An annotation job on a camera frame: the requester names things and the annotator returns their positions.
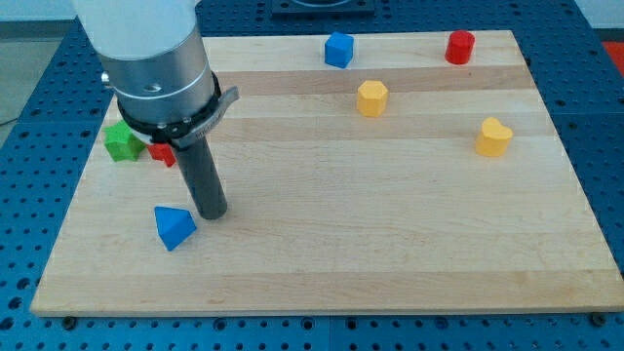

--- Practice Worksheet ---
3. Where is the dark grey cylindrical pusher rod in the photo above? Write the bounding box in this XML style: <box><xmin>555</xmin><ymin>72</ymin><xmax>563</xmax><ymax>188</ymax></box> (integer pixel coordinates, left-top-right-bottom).
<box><xmin>173</xmin><ymin>139</ymin><xmax>227</xmax><ymax>219</ymax></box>

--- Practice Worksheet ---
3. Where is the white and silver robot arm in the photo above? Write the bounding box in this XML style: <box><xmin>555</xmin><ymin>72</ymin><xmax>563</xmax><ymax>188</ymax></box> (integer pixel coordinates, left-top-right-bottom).
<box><xmin>72</xmin><ymin>0</ymin><xmax>239</xmax><ymax>219</ymax></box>

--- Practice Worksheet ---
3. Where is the yellow hexagon block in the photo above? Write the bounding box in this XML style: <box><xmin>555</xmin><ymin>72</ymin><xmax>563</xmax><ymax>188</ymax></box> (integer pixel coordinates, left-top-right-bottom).
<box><xmin>356</xmin><ymin>80</ymin><xmax>389</xmax><ymax>117</ymax></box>

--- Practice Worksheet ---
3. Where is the yellow heart block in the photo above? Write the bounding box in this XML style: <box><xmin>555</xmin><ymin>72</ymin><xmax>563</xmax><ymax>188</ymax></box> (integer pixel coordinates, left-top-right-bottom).
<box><xmin>475</xmin><ymin>117</ymin><xmax>514</xmax><ymax>157</ymax></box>

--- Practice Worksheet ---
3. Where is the blue triangle block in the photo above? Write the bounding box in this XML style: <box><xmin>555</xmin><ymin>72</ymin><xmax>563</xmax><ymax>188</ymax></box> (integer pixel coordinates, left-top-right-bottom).
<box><xmin>154</xmin><ymin>207</ymin><xmax>197</xmax><ymax>252</ymax></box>

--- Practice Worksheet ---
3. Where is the green star block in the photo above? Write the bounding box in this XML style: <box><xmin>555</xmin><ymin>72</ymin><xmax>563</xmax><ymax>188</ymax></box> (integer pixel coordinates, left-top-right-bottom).
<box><xmin>103</xmin><ymin>120</ymin><xmax>145</xmax><ymax>162</ymax></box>

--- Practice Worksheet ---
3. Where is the blue cube block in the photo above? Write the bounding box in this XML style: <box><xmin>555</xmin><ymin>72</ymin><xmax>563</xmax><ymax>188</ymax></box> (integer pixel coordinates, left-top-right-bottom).
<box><xmin>324</xmin><ymin>32</ymin><xmax>355</xmax><ymax>68</ymax></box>

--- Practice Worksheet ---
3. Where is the light wooden board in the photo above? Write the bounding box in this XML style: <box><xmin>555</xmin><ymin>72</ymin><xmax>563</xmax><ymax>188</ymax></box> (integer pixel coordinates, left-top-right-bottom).
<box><xmin>30</xmin><ymin>30</ymin><xmax>623</xmax><ymax>318</ymax></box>

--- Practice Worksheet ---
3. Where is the red cylinder block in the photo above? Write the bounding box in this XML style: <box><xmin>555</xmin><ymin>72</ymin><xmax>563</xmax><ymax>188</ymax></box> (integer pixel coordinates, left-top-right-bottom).
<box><xmin>445</xmin><ymin>30</ymin><xmax>476</xmax><ymax>65</ymax></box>

